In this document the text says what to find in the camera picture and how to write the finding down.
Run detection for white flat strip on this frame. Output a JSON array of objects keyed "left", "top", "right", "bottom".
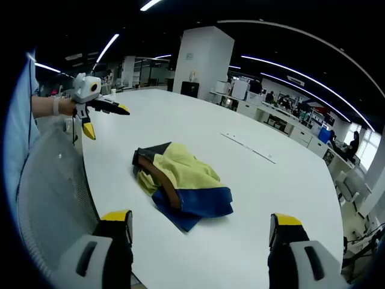
[{"left": 221, "top": 131, "right": 277, "bottom": 165}]

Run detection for black cabinet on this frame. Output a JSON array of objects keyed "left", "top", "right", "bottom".
[{"left": 180, "top": 81, "right": 200, "bottom": 99}]

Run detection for grey mesh office chair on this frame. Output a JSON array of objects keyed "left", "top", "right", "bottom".
[{"left": 16, "top": 120, "right": 102, "bottom": 284}]

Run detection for long white cabinet counter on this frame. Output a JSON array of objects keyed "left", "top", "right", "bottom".
[{"left": 210, "top": 90, "right": 356, "bottom": 169}]

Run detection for black tripod stand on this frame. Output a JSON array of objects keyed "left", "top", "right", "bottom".
[{"left": 342, "top": 222, "right": 385, "bottom": 272}]

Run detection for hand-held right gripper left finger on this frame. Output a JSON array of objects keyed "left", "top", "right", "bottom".
[{"left": 57, "top": 210, "right": 134, "bottom": 289}]

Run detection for white upright panel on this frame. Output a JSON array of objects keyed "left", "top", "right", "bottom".
[{"left": 231, "top": 78, "right": 251, "bottom": 100}]

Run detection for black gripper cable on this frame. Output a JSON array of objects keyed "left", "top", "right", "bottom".
[{"left": 71, "top": 110, "right": 78, "bottom": 146}]

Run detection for white square pillar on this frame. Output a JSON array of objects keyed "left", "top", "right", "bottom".
[{"left": 173, "top": 26, "right": 235, "bottom": 102}]

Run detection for person's left hand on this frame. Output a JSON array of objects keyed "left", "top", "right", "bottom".
[{"left": 58, "top": 98, "right": 78, "bottom": 117}]

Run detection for yellow grey blue garment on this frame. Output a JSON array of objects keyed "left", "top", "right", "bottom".
[{"left": 132, "top": 141, "right": 235, "bottom": 232}]

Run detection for white printer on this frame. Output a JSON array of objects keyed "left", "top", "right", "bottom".
[{"left": 215, "top": 80, "right": 232, "bottom": 95}]

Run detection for ceiling strip lights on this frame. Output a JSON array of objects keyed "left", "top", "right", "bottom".
[{"left": 26, "top": 0, "right": 377, "bottom": 133}]

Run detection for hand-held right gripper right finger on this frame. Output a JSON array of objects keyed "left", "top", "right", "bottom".
[{"left": 267, "top": 213, "right": 350, "bottom": 289}]

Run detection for white office chair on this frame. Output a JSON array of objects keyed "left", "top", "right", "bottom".
[{"left": 335, "top": 170, "right": 372, "bottom": 211}]

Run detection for blue storage bin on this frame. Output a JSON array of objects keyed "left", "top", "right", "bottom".
[{"left": 318, "top": 126, "right": 331, "bottom": 145}]

